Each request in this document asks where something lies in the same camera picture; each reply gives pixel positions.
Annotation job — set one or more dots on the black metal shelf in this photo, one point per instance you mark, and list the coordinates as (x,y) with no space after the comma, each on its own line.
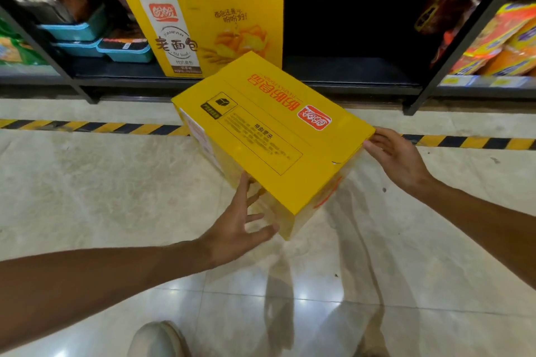
(352,72)

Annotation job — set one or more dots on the yellow bread box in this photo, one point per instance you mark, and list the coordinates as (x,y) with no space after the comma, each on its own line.
(209,26)
(268,127)

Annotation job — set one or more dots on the person's left forearm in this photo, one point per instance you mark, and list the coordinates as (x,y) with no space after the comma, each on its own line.
(84,290)

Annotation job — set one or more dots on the orange striped snack packs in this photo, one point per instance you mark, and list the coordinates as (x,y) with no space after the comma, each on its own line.
(502,43)

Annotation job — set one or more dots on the person's right hand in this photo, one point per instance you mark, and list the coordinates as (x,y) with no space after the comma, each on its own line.
(402,160)

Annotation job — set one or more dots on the person's left hand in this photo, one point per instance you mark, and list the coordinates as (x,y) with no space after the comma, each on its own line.
(234,235)

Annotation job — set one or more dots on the person's right forearm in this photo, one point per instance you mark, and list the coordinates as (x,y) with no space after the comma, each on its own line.
(486,227)

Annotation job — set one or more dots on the green cracker packets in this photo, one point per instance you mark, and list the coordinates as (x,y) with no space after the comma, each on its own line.
(17,47)

